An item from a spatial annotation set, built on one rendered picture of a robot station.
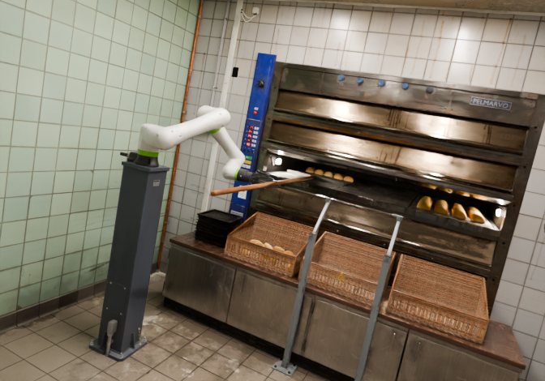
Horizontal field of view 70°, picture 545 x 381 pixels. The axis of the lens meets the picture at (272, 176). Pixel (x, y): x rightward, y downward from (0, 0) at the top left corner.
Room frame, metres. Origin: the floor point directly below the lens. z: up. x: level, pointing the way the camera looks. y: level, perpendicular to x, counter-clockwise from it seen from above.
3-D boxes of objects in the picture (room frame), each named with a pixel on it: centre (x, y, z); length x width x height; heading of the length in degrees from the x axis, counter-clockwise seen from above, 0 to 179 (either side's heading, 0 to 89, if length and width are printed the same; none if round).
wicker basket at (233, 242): (2.93, -0.10, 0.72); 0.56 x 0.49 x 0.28; 68
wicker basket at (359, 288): (2.70, -0.65, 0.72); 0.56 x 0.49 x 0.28; 67
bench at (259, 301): (2.73, -0.53, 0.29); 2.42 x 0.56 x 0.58; 67
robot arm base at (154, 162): (2.39, 0.82, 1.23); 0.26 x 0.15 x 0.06; 71
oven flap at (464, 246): (2.95, -0.74, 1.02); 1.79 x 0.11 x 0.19; 67
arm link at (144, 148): (2.37, 0.76, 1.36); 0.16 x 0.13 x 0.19; 45
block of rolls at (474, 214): (3.13, -1.45, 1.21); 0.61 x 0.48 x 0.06; 157
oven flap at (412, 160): (2.95, -0.74, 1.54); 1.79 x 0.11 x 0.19; 67
